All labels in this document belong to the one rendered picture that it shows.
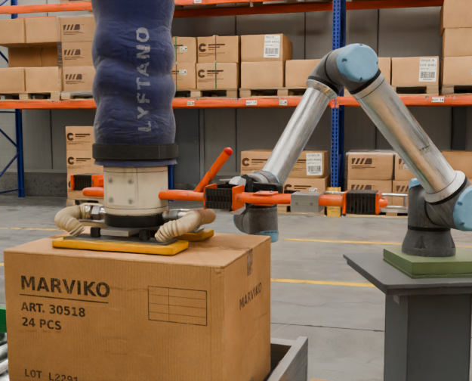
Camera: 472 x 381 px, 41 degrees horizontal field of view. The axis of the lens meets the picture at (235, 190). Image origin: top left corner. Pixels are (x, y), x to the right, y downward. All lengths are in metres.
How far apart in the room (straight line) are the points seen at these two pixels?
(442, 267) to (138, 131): 1.15
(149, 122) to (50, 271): 0.45
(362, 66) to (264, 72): 6.91
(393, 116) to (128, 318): 1.02
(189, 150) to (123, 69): 8.84
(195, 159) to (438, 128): 3.81
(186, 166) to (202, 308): 9.02
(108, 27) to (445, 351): 1.57
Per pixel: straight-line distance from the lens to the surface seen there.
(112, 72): 1.63
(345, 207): 1.52
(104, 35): 1.65
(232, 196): 1.58
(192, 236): 1.73
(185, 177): 10.49
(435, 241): 2.34
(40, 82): 10.10
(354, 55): 1.99
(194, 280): 1.48
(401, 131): 2.07
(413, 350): 2.37
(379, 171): 8.64
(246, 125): 10.24
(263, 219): 1.89
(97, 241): 1.65
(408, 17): 10.10
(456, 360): 2.45
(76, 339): 1.67
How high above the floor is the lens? 1.27
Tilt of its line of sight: 6 degrees down
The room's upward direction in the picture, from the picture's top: straight up
